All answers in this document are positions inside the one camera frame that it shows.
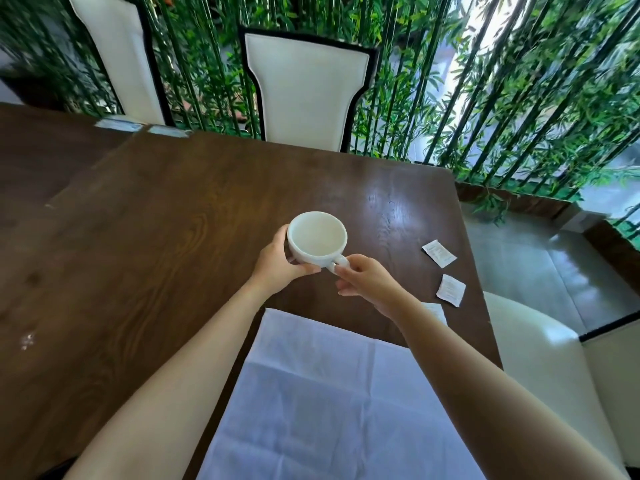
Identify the person's right hand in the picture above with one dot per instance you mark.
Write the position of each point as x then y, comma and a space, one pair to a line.
372, 284

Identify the person's left hand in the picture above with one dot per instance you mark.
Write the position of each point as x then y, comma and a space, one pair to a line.
272, 268

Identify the person's left thumb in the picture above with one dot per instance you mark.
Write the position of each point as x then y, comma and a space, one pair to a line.
303, 269

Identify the person's right thumb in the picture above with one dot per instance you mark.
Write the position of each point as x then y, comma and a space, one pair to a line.
356, 259

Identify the white ceramic cup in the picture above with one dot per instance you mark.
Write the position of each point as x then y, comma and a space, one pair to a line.
317, 239

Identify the person's left forearm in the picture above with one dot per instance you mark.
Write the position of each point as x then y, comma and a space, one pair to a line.
185, 384

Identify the person's right forearm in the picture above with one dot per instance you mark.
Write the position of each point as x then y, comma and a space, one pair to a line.
495, 399

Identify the white paper sachet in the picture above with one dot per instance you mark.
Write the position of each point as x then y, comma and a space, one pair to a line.
451, 290
439, 253
436, 312

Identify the white cloth napkin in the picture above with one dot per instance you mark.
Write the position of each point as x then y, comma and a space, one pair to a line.
335, 399

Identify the white black-framed chair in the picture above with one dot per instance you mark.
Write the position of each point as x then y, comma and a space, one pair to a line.
560, 374
122, 57
307, 89

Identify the white paper card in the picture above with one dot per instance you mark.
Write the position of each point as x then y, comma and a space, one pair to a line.
119, 124
168, 131

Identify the brown wooden planter box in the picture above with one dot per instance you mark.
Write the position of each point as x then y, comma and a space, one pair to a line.
545, 214

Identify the green bamboo plant screen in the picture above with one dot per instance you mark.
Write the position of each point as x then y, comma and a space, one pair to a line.
500, 84

